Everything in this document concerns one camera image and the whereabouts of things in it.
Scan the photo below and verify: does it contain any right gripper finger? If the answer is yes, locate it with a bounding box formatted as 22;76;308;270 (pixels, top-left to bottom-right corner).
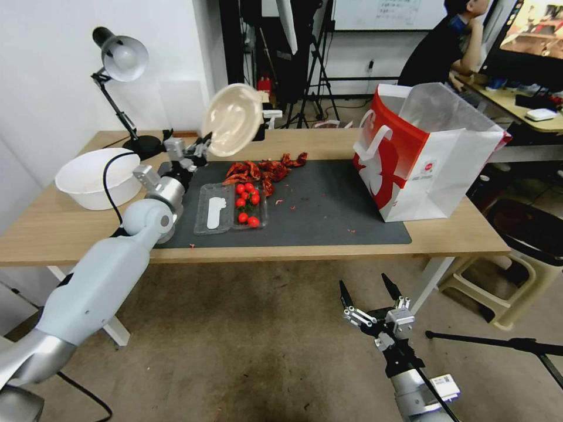
381;272;413;313
338;280;377;329

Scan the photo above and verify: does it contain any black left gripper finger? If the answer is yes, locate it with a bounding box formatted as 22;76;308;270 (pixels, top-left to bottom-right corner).
192;134;216;155
182;151;213;173

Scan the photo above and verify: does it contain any beige round disposable plate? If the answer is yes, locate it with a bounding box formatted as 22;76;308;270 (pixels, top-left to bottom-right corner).
201;82;264;159

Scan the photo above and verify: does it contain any clear plastic takeout box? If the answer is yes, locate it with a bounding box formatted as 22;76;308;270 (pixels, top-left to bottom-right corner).
193;181;269;236

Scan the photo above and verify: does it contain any red white delivery bag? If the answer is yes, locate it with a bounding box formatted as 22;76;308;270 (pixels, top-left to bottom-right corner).
352;82;513;223

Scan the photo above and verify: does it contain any black white clamp device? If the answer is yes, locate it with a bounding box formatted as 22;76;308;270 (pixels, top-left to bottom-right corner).
251;110;283;142

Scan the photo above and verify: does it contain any red fire extinguisher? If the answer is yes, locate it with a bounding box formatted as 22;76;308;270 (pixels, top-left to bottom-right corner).
257;72;272;104

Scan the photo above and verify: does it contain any black stand leg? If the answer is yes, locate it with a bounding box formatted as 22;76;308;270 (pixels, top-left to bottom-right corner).
424;329;563;390

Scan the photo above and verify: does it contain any white round basin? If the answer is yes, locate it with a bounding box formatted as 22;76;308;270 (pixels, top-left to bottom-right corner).
54;147;144;211

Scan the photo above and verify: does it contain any dark grey table mat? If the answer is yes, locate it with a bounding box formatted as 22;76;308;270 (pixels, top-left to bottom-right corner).
151;159;413;250

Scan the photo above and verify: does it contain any beige plastic stool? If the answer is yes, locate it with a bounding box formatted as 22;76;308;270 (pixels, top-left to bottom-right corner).
437;253;563;331

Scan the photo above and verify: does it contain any black desk lamp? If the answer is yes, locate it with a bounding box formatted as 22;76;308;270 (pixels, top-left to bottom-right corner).
90;26;166;155

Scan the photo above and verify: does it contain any black round bin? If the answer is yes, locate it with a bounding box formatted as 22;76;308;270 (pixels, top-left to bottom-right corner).
486;198;563;267

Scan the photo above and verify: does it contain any wooden office desk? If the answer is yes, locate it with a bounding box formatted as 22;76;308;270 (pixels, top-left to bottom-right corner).
453;74;563;135

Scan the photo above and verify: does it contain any white whiteboard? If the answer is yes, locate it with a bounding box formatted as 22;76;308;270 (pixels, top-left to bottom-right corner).
332;0;449;32

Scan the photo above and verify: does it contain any flat black desk item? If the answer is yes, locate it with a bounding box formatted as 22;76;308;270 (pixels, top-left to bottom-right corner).
515;93;551;108

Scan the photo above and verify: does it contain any person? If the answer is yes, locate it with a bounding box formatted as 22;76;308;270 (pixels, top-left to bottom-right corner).
398;0;491;96

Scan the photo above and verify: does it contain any large black monitor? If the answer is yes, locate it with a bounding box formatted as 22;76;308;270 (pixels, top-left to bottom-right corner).
481;0;563;82

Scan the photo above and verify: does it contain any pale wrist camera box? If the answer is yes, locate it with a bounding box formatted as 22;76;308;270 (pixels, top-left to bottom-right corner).
386;307;415;338
163;137;186;162

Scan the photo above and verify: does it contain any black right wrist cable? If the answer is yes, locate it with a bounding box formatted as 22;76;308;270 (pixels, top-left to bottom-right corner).
406;347;460;422

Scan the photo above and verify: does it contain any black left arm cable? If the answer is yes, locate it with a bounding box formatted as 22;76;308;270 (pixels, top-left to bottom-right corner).
103;148;137;229

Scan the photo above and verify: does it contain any black camera tripod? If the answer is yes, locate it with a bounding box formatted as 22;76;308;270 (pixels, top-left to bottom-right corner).
283;0;342;129

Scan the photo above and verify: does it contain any black floor cable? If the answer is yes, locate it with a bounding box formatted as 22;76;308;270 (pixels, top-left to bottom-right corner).
57;371;113;422

